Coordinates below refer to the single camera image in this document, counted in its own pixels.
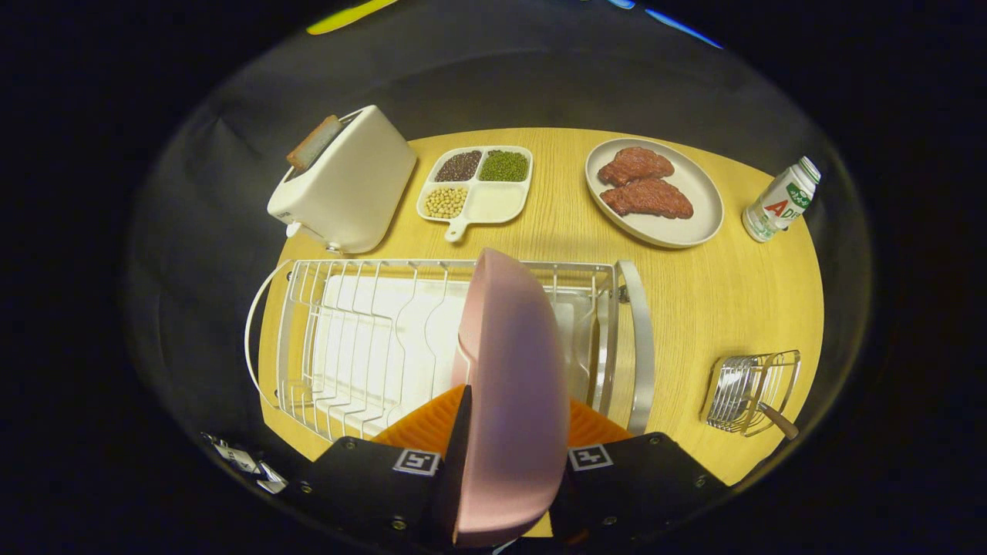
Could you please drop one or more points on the white drip tray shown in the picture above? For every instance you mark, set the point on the white drip tray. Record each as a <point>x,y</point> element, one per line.
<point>370,324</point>

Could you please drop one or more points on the brown toast slice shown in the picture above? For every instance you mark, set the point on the brown toast slice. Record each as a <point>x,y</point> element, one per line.
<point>312,145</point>

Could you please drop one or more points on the beige round plate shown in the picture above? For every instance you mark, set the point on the beige round plate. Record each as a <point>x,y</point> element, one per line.
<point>678,231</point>

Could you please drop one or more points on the pink plate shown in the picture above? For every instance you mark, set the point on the pink plate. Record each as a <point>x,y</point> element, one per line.
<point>513,385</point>

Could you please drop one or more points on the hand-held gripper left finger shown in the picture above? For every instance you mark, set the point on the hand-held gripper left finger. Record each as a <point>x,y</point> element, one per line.
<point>460,447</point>

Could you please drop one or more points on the pile of dark red beans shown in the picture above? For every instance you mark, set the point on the pile of dark red beans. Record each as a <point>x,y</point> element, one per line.
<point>459,166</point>

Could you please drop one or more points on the brown meat slice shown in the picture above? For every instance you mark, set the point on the brown meat slice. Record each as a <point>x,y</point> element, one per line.
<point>648,199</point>
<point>636,166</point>

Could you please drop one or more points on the pile of yellow soybeans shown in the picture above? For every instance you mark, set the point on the pile of yellow soybeans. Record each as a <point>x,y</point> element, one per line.
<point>446,203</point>

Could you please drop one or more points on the white drink bottle green label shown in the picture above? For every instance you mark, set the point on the white drink bottle green label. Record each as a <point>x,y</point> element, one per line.
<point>779,204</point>

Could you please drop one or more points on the white toaster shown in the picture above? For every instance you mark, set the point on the white toaster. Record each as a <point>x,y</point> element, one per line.
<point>347,185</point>

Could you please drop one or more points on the pile of green beans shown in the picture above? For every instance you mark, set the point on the pile of green beans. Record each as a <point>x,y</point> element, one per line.
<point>503,166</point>

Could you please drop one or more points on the white printed tag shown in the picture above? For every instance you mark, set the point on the white printed tag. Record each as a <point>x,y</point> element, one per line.
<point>231,455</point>
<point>272,478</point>

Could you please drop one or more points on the white divided snack tray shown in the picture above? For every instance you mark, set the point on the white divided snack tray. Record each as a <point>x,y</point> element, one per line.
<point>493,204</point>

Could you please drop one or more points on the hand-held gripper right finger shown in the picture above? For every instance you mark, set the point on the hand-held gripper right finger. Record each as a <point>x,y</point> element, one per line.
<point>640,478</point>

